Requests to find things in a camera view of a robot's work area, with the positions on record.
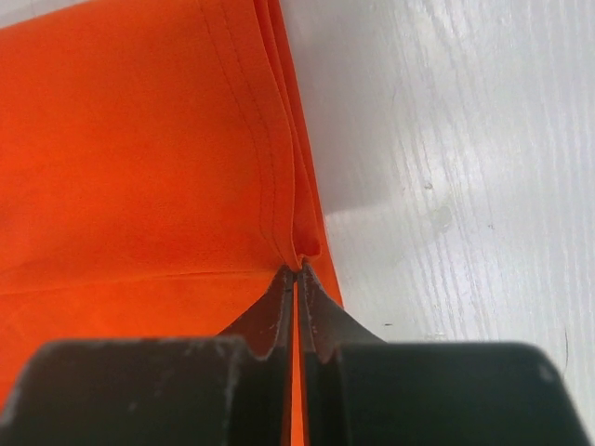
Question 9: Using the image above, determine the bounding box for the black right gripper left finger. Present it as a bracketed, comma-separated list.
[218, 267, 295, 445]

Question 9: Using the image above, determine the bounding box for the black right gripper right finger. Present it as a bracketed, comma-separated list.
[297, 263, 384, 445]

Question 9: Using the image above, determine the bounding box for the orange t shirt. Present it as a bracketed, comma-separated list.
[1, 1, 340, 445]

